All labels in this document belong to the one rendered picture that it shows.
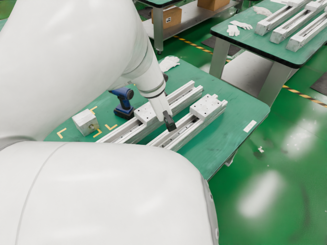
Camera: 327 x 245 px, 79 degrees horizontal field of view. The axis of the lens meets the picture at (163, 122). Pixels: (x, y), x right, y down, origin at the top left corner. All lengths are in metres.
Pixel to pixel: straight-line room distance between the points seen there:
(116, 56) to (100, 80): 0.02
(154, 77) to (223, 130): 0.75
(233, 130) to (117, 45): 1.11
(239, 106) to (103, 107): 0.88
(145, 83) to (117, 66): 0.38
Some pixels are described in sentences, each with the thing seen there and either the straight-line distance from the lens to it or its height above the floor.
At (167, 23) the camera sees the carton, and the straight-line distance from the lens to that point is 3.59.
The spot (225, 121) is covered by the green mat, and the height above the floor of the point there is 0.78.
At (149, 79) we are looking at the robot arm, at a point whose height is 1.36.
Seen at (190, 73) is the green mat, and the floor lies 0.78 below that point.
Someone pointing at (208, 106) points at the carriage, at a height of 0.90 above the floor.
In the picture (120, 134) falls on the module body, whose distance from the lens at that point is 1.10.
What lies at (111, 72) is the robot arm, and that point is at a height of 1.60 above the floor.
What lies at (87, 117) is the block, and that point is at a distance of 1.18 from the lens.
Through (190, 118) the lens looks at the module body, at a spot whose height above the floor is 0.85.
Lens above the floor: 1.69
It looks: 49 degrees down
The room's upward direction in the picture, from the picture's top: straight up
